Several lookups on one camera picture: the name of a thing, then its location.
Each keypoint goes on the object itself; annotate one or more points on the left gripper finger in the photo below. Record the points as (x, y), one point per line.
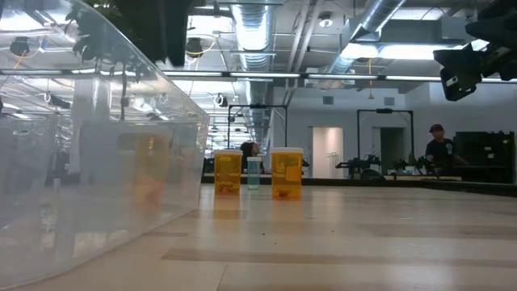
(141, 28)
(177, 36)

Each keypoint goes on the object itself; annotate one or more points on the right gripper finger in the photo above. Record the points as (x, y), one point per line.
(501, 28)
(460, 70)

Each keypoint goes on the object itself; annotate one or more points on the amber bottle with orange pills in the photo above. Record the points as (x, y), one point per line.
(152, 161)

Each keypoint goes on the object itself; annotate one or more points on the large amber pill bottle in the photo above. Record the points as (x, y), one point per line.
(287, 174)
(228, 171)

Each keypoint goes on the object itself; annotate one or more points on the small teal pill bottle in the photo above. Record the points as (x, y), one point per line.
(253, 174)

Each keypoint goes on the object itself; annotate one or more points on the background black robot arm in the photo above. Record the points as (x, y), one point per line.
(359, 165)
(412, 165)

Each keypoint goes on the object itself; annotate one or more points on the clear plastic bin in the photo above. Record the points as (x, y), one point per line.
(81, 226)

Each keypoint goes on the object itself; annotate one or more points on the green potted plant white pot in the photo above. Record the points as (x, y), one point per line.
(87, 24)

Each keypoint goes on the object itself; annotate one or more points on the person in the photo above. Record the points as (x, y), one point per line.
(440, 149)
(249, 150)

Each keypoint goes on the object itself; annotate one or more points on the black cabinet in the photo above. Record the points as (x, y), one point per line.
(488, 157)

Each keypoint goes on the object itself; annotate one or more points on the white door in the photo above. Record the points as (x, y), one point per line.
(327, 151)

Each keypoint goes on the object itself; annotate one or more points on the wide silver ventilation duct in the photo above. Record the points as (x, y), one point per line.
(253, 32)

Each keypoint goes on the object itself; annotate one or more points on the background black station frame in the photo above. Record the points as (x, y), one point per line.
(383, 110)
(258, 106)

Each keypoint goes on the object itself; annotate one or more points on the silver spiral ventilation duct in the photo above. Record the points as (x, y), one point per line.
(371, 16)

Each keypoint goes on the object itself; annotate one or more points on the black aluminium table frame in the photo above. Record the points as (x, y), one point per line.
(363, 182)

